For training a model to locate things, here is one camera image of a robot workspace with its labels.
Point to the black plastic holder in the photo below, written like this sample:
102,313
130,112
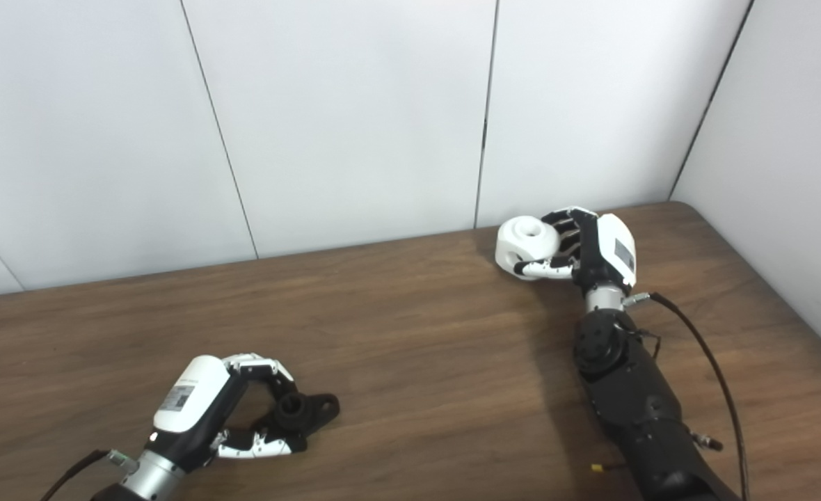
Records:
299,412

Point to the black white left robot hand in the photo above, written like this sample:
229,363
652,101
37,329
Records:
191,396

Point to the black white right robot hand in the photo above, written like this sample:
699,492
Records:
609,250

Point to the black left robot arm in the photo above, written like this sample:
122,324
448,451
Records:
149,480

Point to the round white plastic piece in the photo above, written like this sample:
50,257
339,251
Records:
525,240

